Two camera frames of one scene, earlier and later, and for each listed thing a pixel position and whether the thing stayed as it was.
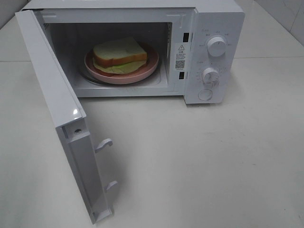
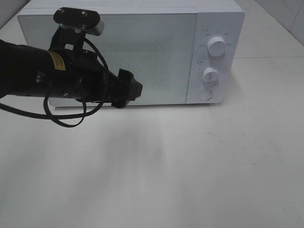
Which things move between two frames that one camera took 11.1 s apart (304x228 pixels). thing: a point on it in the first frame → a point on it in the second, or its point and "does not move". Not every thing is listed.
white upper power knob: x=216 y=46 does not move
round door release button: x=204 y=94 does not move
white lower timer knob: x=210 y=77 does not move
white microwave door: x=71 y=123 → x=159 y=49
